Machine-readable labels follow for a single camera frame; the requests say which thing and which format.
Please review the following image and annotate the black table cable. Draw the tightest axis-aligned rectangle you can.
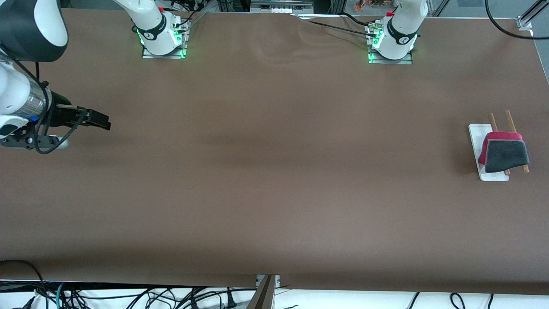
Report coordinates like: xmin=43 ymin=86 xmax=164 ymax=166
xmin=298 ymin=18 xmax=381 ymax=38
xmin=341 ymin=12 xmax=379 ymax=27

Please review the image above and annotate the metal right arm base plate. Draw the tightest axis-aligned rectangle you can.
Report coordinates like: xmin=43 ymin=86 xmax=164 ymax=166
xmin=142 ymin=18 xmax=190 ymax=59

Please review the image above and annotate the thick black floor cable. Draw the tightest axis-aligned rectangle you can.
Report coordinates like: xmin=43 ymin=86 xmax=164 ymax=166
xmin=0 ymin=259 xmax=48 ymax=309

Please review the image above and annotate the small metal bracket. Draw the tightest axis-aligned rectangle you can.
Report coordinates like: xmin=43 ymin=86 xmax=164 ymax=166
xmin=256 ymin=275 xmax=281 ymax=289

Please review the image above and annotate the orange background clutter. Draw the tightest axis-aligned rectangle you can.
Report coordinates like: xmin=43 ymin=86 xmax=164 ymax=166
xmin=354 ymin=0 xmax=401 ymax=12

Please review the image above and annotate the black cable bundle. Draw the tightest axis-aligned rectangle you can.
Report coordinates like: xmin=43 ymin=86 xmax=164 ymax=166
xmin=24 ymin=285 xmax=258 ymax=309

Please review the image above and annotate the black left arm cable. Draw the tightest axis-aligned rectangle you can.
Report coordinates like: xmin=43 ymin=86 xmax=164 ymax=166
xmin=485 ymin=0 xmax=549 ymax=40

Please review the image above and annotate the wooden post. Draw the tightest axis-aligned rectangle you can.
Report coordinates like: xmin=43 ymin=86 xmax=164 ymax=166
xmin=247 ymin=275 xmax=276 ymax=309

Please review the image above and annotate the aluminium frame post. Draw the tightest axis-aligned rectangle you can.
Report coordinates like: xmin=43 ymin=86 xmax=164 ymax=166
xmin=517 ymin=0 xmax=549 ymax=31

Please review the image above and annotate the pink and grey towel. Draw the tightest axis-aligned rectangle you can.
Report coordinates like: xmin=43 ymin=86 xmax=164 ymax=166
xmin=477 ymin=131 xmax=531 ymax=174

